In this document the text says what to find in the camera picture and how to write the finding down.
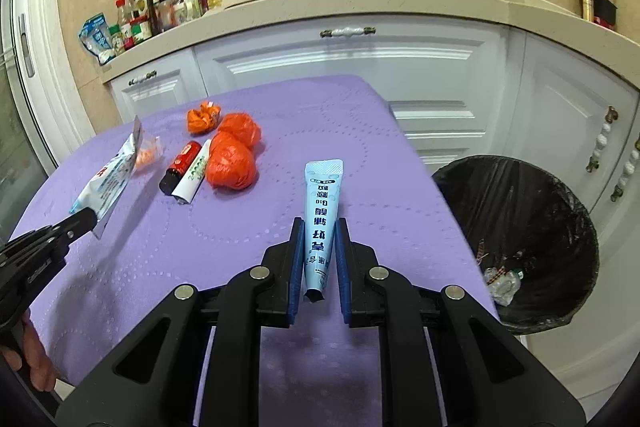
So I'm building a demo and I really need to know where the light blue tube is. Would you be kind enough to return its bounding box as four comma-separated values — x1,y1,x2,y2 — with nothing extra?
304,159,344,303

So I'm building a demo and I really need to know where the cabinet door handle left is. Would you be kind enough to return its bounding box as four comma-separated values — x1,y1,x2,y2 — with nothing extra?
586,106,618,172

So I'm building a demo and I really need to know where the black trash bin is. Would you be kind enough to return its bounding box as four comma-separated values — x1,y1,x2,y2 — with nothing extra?
433,155,600,335

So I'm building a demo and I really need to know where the clear orange dotted bag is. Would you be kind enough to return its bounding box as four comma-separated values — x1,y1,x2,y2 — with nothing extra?
134,131,164,172

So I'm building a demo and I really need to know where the person's left hand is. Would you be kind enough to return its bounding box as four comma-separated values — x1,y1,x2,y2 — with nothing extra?
1,309,56,392

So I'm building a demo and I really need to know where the white blue snack packet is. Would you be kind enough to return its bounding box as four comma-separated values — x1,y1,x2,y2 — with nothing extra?
70,116,142,239

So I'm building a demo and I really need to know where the small drawer handle left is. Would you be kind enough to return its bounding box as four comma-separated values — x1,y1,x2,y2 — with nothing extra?
128,70,157,87

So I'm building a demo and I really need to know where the white drawer handle centre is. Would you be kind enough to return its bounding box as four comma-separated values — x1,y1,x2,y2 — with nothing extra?
320,26,376,38

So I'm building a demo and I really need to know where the small orange wrapper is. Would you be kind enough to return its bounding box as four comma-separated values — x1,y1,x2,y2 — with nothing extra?
186,101,221,135

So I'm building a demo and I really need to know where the blue white bag on counter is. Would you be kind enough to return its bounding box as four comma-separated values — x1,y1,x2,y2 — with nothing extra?
78,13,116,66

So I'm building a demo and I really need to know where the cabinet door handle right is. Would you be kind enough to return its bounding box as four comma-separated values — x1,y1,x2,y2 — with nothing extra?
610,136,640,202

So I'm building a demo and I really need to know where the red small bottle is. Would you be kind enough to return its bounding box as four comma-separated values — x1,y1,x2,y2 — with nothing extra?
160,141,202,196

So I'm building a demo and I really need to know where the large orange plastic bag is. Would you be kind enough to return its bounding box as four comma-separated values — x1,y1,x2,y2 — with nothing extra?
205,113,262,191

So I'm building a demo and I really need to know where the red checkered ribbon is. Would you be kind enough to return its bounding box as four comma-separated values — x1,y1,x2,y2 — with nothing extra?
475,239,506,286

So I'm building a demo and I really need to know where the cabinet door handle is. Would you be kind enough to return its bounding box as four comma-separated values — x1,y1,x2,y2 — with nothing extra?
610,136,640,202
586,106,618,172

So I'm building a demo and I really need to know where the purple tablecloth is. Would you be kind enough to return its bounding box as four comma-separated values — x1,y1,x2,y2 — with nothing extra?
14,76,496,426

